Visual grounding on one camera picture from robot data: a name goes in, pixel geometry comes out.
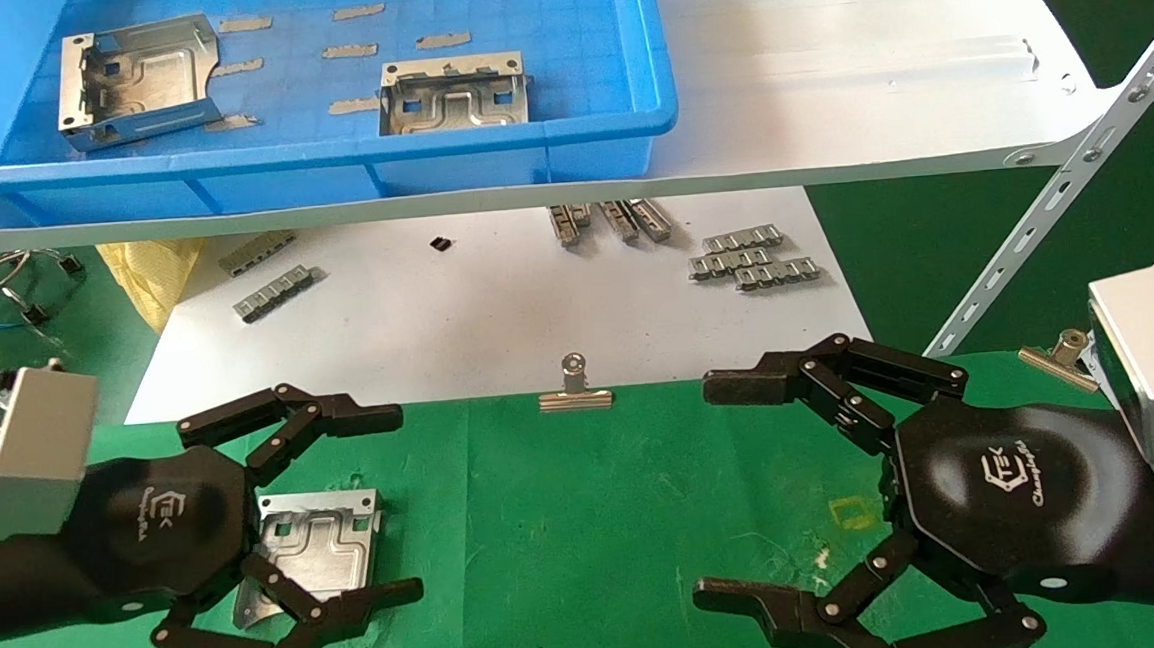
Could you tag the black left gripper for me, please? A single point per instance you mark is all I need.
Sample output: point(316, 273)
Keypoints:
point(164, 530)

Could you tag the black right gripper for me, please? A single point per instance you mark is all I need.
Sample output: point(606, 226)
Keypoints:
point(1018, 497)

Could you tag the silver sheet metal bracket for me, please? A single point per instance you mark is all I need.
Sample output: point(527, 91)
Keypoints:
point(136, 80)
point(325, 540)
point(453, 106)

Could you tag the white sheet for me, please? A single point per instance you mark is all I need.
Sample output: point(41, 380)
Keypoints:
point(457, 321)

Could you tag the small toothed metal clip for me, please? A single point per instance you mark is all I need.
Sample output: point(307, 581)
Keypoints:
point(275, 293)
point(653, 219)
point(257, 253)
point(567, 224)
point(724, 264)
point(779, 274)
point(742, 239)
point(619, 221)

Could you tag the green cloth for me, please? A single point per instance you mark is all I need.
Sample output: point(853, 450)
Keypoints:
point(570, 545)

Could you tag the silver bulldog clip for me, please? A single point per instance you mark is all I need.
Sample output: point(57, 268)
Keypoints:
point(575, 396)
point(1055, 365)

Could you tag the tiny black part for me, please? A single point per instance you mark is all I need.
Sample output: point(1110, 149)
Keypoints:
point(441, 243)

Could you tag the yellow plastic bag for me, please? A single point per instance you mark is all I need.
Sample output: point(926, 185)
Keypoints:
point(149, 280)

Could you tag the small black connector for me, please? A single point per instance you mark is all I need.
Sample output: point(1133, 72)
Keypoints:
point(71, 264)
point(34, 315)

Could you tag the white slotted shelf brace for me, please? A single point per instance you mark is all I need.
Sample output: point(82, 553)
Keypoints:
point(1051, 205)

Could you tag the grey tape strip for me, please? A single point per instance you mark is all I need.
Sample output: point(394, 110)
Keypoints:
point(442, 41)
point(245, 25)
point(350, 50)
point(237, 67)
point(359, 12)
point(231, 123)
point(353, 105)

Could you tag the white metal shelf board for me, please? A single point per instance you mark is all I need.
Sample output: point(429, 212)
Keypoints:
point(821, 49)

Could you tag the blue plastic bin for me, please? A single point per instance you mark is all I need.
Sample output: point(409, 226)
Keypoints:
point(559, 25)

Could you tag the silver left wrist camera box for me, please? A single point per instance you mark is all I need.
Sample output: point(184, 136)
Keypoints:
point(34, 447)

